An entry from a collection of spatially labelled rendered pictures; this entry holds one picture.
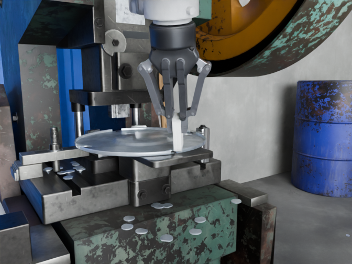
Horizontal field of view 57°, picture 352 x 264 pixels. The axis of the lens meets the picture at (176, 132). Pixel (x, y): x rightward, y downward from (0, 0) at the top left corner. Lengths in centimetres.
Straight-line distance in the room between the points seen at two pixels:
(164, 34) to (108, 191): 35
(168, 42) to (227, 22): 55
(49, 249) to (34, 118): 45
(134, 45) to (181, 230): 42
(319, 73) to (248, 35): 267
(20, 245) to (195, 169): 43
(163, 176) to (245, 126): 213
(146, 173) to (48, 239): 23
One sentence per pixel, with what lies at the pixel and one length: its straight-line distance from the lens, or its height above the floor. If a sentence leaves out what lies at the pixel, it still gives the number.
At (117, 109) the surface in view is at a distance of 81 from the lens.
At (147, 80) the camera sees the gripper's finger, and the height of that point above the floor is 92.
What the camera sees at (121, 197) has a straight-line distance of 72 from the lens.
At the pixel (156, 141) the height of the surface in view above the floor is 79.
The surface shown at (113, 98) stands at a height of 87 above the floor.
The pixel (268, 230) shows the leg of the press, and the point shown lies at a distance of 83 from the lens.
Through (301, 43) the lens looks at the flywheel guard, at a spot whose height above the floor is 101.
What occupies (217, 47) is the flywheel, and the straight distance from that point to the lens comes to 102.
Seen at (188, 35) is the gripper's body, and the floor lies 99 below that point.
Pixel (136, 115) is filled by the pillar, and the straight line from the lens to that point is 93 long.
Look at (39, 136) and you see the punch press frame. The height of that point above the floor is 76.
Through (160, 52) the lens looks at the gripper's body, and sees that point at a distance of 55.
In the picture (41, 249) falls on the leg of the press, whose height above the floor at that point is 64.
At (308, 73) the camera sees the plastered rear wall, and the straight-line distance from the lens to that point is 343.
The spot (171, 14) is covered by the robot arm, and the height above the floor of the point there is 101.
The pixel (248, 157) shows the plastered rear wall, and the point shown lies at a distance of 290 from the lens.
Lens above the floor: 93
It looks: 10 degrees down
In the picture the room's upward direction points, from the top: straight up
